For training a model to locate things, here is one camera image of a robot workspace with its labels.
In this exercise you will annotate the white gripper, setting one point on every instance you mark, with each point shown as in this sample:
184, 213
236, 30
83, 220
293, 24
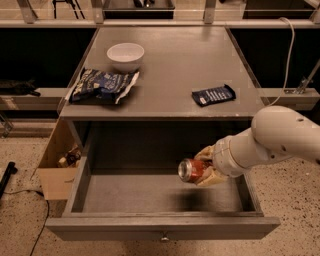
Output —
221, 157

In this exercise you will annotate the red coke can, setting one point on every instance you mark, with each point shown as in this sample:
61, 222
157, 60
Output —
190, 170

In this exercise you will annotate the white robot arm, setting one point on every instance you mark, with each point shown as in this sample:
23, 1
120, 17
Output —
276, 133

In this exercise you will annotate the open grey top drawer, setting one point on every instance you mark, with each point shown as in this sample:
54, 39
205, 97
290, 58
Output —
118, 197

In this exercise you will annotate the dark blue snack bar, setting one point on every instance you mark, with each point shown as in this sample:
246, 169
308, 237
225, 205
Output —
214, 95

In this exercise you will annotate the grey wooden cabinet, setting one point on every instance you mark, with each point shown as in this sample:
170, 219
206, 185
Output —
159, 118

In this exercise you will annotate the white ceramic bowl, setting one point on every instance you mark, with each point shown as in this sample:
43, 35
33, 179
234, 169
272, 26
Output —
126, 57

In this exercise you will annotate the items in cardboard box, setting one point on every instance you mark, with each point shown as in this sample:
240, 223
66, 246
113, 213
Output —
70, 159

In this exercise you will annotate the blue white chip bag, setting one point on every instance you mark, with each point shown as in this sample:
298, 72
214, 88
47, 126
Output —
103, 85

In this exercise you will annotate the cardboard box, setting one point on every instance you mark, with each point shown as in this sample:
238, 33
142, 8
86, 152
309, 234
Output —
57, 182

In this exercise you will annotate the black bar on floor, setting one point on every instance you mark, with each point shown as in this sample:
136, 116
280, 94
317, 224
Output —
9, 171

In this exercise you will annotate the black object on ledge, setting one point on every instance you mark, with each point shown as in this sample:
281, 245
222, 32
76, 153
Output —
18, 87

